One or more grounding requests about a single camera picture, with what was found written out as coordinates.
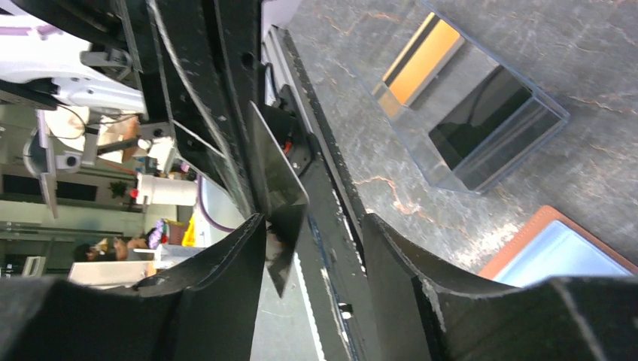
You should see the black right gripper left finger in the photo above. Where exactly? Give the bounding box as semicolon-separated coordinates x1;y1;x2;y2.
1;214;266;360

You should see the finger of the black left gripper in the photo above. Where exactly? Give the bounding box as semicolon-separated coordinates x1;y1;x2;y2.
117;1;265;215

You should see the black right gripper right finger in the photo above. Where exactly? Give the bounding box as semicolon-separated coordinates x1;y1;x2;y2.
362;214;637;360

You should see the black credit card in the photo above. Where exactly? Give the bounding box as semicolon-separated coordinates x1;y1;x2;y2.
245;101;308;296

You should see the tan leather card holder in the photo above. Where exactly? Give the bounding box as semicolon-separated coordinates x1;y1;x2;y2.
478;205;637;287

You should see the clear acrylic card box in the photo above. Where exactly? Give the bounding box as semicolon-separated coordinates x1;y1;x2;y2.
347;1;570;194

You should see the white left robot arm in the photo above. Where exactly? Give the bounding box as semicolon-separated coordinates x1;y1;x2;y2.
1;1;264;215

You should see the orange credit card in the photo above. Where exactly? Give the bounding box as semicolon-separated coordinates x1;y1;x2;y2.
382;12;465;106

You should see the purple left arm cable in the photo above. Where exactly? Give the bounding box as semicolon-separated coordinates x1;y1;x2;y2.
196;174;238;234

